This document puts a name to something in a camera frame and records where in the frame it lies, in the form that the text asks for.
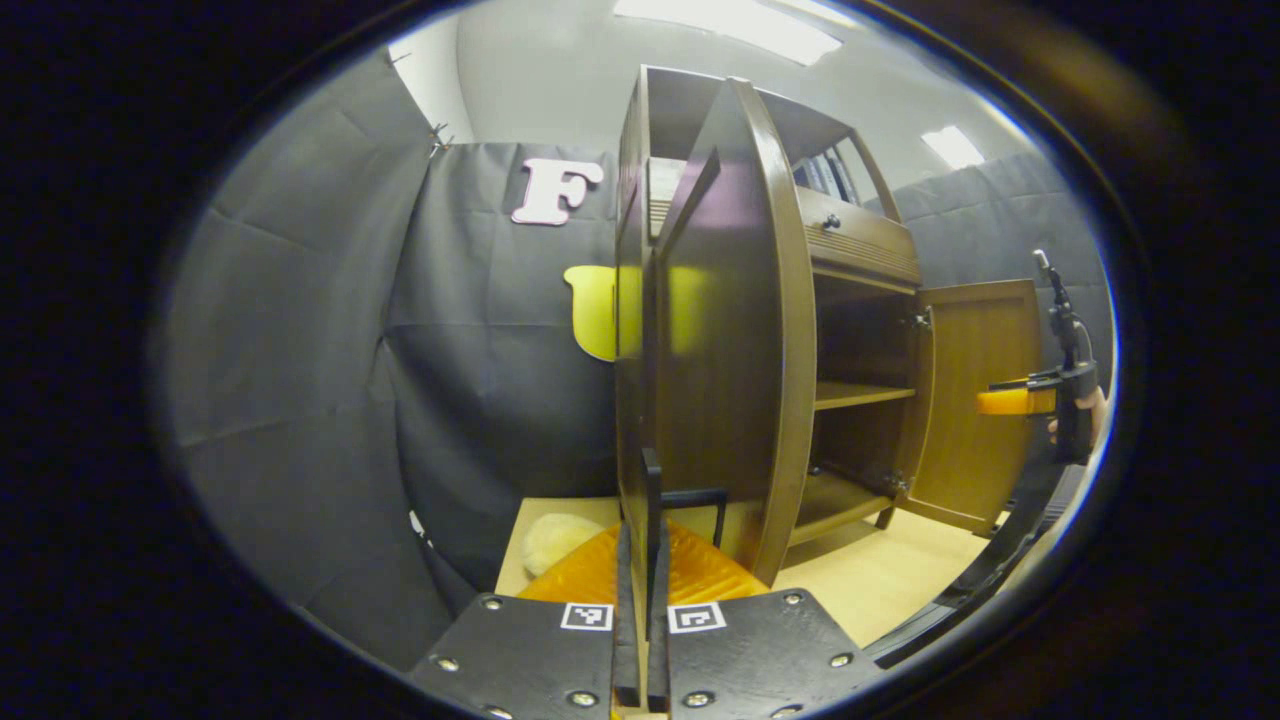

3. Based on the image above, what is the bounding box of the cream plush toy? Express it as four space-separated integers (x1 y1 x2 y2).
522 513 608 579

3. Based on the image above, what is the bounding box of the wooden inner shelf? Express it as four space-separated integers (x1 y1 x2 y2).
815 380 917 411

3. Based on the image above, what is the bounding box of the large ceiling light panel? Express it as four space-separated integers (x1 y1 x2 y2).
613 0 843 66

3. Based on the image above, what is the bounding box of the black door handle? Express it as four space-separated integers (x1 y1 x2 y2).
640 447 729 601

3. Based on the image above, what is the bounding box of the wooden ribbed drawer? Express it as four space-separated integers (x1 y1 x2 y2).
800 185 923 291

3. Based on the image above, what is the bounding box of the wooden shoe cabinet door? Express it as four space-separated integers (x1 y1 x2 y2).
897 279 1046 536
650 78 818 586

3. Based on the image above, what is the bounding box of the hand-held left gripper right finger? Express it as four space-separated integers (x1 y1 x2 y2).
648 520 886 720

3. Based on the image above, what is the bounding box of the small ceiling light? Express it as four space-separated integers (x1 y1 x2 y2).
920 125 986 171

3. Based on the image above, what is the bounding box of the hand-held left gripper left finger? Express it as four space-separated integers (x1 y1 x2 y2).
410 520 641 720

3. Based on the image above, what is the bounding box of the wooden double-door shoe cabinet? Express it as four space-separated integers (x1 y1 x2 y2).
613 65 1046 586

